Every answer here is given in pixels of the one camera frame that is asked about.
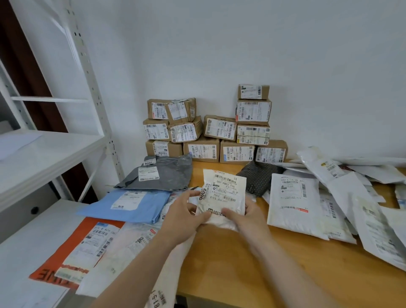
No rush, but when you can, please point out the person's left forearm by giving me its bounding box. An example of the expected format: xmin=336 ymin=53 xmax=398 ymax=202
xmin=90 ymin=233 xmax=191 ymax=308

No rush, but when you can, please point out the small white padded parcel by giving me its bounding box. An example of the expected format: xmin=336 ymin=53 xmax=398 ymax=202
xmin=194 ymin=169 xmax=247 ymax=232

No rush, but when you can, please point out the person's left hand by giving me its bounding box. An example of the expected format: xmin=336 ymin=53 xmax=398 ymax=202
xmin=159 ymin=189 xmax=212 ymax=247

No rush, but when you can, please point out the stack of cardboard parcel boxes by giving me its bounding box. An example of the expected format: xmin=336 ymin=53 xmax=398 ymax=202
xmin=143 ymin=84 xmax=288 ymax=165

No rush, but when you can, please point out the pile of white mailer bags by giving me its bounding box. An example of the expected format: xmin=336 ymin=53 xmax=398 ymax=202
xmin=263 ymin=146 xmax=406 ymax=272

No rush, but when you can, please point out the person's right hand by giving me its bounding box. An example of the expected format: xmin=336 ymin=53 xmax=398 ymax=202
xmin=221 ymin=199 xmax=273 ymax=251

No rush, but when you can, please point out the white metal shelf rack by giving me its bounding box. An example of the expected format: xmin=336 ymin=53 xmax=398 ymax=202
xmin=0 ymin=0 xmax=125 ymax=245

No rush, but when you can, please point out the orange plastic mailer bag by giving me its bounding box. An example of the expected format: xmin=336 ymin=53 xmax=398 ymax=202
xmin=29 ymin=217 xmax=125 ymax=290

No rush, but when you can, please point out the person's right forearm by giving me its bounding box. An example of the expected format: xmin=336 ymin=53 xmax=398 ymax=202
xmin=251 ymin=236 xmax=341 ymax=308

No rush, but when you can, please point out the translucent printed mailer bag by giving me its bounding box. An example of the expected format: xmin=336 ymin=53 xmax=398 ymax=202
xmin=158 ymin=187 xmax=203 ymax=224

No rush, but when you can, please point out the long white mailer bag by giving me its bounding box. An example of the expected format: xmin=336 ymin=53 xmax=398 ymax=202
xmin=75 ymin=220 xmax=198 ymax=308

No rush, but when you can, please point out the grey plastic mailer bag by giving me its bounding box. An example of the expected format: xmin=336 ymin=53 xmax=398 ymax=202
xmin=114 ymin=153 xmax=193 ymax=192

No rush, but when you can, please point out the black dotted mailer bag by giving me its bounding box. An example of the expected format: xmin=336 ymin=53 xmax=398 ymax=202
xmin=236 ymin=160 xmax=286 ymax=197

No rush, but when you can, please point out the blue plastic mailer bag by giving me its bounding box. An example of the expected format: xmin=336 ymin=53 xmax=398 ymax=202
xmin=77 ymin=189 xmax=172 ymax=224

